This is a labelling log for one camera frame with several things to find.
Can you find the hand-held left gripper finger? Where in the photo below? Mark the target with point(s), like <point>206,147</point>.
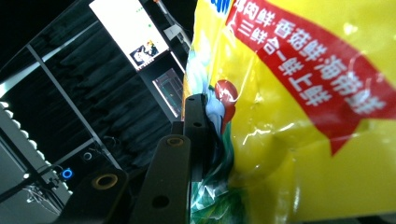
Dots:
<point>196,124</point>

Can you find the yellow spouted seasoning pouch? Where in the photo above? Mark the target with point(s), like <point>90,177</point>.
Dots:
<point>295,124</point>

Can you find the large bright monitor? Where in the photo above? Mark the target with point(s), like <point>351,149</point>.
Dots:
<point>130,31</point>

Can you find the grey metal frame bar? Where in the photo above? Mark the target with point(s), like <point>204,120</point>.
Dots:
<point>68,102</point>

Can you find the small dim monitor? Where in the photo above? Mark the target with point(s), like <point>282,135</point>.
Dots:
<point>169,91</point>

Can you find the row of white lights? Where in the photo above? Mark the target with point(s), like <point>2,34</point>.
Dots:
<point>18,130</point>

